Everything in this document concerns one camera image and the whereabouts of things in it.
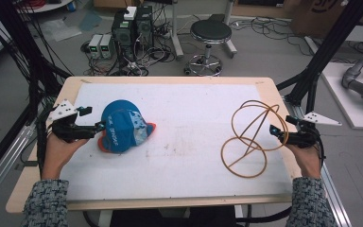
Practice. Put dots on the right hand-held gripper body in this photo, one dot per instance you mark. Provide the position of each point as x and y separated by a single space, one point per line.
308 130

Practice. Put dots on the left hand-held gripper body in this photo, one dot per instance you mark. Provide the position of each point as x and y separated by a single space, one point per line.
65 127

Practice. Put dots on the blue cap with orange brim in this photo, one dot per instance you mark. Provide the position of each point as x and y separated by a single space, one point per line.
123 126

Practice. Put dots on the person's left hand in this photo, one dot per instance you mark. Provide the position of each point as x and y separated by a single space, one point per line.
59 155

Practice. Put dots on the person's right hand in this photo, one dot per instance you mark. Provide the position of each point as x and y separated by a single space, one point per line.
307 160

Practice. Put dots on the white board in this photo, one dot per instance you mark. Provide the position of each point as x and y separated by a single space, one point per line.
353 94

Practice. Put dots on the grey power supply unit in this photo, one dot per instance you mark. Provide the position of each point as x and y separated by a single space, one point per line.
106 46
94 46

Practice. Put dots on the white table mat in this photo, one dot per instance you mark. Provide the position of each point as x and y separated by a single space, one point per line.
176 138

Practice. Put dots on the black computer tower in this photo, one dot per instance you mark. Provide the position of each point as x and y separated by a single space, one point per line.
123 33
144 26

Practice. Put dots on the white box on computer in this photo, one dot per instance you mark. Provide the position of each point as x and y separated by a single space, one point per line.
129 13

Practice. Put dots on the cardboard box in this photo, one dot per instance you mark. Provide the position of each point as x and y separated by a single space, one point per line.
319 15

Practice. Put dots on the black round stool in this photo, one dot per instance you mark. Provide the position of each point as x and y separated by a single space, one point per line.
210 44

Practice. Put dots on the grey metal stand leg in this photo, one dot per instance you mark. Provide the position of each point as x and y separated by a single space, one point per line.
176 30

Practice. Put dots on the black metal frame post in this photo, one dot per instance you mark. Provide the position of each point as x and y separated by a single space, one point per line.
324 53
23 47

